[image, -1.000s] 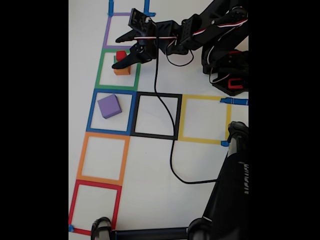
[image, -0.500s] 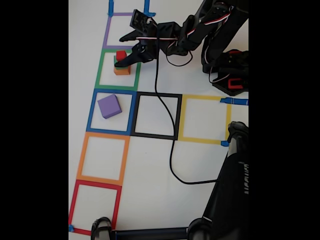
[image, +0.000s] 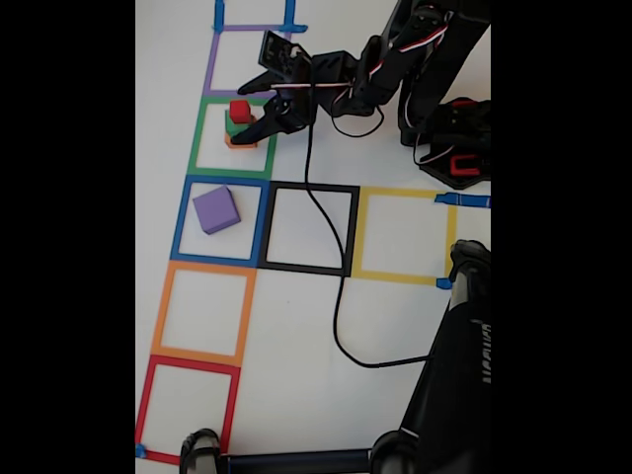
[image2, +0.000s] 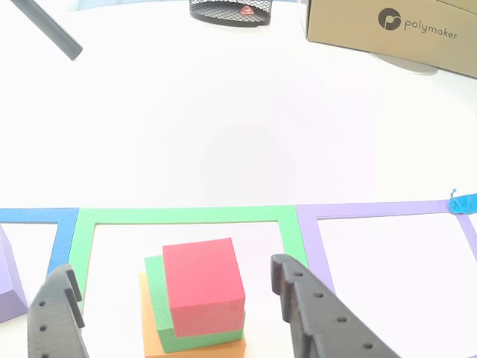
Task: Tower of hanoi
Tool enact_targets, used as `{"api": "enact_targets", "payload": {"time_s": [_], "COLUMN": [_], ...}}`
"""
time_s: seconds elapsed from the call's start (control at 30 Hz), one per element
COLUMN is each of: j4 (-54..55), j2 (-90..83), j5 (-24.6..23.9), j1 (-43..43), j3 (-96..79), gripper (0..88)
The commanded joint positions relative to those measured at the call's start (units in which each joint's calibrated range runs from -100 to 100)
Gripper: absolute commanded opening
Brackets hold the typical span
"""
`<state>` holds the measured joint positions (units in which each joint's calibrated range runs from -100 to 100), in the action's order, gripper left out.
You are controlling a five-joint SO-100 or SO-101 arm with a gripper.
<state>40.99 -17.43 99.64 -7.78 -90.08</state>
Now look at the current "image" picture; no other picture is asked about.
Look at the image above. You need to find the orange block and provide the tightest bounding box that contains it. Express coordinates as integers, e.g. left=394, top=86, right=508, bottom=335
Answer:
left=224, top=130, right=260, bottom=149

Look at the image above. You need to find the purple block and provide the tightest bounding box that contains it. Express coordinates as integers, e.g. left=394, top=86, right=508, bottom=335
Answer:
left=192, top=186, right=242, bottom=236

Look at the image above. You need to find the black camera cable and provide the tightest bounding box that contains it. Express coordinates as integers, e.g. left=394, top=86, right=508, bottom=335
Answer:
left=303, top=63, right=435, bottom=369

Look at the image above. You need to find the blue square frame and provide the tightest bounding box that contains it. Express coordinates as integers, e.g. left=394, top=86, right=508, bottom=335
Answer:
left=170, top=175, right=272, bottom=269

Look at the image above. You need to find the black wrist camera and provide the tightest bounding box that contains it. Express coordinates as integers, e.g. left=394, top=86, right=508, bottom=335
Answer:
left=257, top=30, right=312, bottom=80

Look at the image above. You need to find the green square frame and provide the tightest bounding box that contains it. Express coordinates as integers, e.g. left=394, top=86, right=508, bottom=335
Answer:
left=187, top=96, right=283, bottom=180

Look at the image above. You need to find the green block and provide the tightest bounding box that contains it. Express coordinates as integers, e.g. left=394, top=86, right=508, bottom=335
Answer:
left=224, top=109, right=257, bottom=138

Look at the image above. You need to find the red square frame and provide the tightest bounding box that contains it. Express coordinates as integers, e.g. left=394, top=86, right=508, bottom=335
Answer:
left=134, top=354, right=242, bottom=468

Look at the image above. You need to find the black square frame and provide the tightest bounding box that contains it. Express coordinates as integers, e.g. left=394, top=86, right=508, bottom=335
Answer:
left=257, top=181, right=360, bottom=277

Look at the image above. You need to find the orange square frame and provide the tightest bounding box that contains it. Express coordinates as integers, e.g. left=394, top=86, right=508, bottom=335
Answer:
left=150, top=260, right=258, bottom=367

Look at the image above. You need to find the purple square frame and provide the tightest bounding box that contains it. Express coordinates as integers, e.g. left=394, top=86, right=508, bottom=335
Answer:
left=201, top=24, right=292, bottom=100

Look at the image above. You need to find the yellow square frame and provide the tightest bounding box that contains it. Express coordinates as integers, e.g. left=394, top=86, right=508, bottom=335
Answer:
left=351, top=186, right=458, bottom=287

